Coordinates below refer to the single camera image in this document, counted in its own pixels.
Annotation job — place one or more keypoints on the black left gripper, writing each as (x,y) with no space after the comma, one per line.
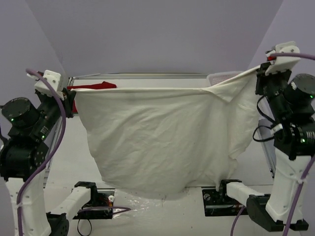
(68,103)

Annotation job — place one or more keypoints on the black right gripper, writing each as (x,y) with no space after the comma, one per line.
(263,76)

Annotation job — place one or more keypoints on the white t shirt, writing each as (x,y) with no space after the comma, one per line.
(160,140)

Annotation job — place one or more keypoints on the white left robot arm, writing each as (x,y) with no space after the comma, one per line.
(24,156)

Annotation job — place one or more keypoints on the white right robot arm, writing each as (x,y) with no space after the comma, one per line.
(293,135)

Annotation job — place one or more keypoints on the folded red t shirt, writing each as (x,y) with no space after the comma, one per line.
(102,85)

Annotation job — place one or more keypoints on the white plastic basket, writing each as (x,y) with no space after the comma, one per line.
(217,78)

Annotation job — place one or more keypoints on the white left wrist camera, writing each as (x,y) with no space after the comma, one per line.
(55,80)

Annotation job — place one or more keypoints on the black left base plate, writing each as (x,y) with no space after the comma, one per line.
(104,198)

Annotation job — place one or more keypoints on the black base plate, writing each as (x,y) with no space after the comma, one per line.
(216,205)
(104,198)

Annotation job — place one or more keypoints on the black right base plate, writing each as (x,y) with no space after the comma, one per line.
(216,205)

